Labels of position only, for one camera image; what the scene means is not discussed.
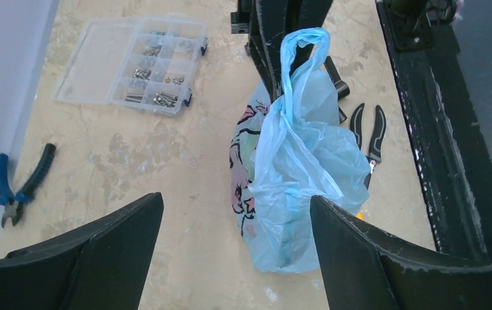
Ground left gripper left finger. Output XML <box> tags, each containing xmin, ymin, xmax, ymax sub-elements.
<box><xmin>0</xmin><ymin>192</ymin><xmax>164</xmax><ymax>309</ymax></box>

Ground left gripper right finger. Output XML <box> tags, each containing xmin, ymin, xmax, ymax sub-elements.
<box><xmin>311</xmin><ymin>196</ymin><xmax>492</xmax><ymax>309</ymax></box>

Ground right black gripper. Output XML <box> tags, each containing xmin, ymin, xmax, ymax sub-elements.
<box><xmin>231</xmin><ymin>0</ymin><xmax>333</xmax><ymax>101</ymax></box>

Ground light blue plastic bag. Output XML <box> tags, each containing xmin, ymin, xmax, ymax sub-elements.
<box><xmin>229</xmin><ymin>28</ymin><xmax>369</xmax><ymax>273</ymax></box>

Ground clear plastic screw box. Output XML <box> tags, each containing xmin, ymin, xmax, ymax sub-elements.
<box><xmin>54</xmin><ymin>15</ymin><xmax>208</xmax><ymax>116</ymax></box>

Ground dark metal crank handle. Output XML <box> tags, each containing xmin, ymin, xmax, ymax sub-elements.
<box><xmin>324</xmin><ymin>56</ymin><xmax>351</xmax><ymax>101</ymax></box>

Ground black handled pliers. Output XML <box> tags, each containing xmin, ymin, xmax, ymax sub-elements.
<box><xmin>349</xmin><ymin>102</ymin><xmax>387</xmax><ymax>191</ymax></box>

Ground blue handled pliers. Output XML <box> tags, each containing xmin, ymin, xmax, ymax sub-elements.
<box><xmin>0</xmin><ymin>143</ymin><xmax>57</xmax><ymax>229</ymax></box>

